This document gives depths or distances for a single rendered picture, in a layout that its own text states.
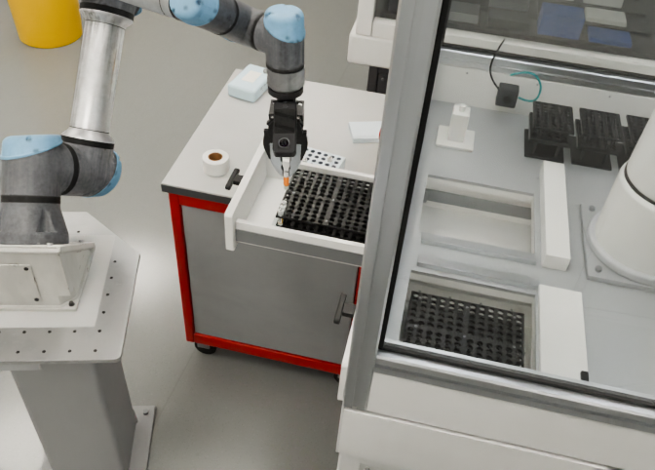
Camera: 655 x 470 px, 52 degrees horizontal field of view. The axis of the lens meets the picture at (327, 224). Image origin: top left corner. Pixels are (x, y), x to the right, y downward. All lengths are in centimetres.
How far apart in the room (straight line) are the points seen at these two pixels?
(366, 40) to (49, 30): 227
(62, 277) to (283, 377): 104
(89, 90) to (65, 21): 250
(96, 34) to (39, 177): 34
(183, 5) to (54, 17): 283
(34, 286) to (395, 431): 79
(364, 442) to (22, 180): 84
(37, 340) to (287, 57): 76
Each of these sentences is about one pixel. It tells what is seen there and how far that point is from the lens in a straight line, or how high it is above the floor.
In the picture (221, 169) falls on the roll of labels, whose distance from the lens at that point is 181.
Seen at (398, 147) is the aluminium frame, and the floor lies 146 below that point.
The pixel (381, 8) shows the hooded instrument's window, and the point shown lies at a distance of 219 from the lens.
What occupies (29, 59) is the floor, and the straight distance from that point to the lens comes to 406.
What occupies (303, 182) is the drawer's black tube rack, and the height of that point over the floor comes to 90.
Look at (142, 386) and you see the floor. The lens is 233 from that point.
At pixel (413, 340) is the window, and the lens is 100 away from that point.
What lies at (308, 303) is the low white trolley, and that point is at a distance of 199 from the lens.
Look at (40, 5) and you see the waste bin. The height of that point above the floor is 26.
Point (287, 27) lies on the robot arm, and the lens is 129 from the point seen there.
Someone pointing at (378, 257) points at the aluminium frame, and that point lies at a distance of 87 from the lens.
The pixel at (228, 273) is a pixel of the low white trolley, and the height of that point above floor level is 45.
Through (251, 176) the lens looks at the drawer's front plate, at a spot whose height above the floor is 93.
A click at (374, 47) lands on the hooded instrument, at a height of 87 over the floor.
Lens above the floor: 190
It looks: 42 degrees down
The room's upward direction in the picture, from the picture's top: 5 degrees clockwise
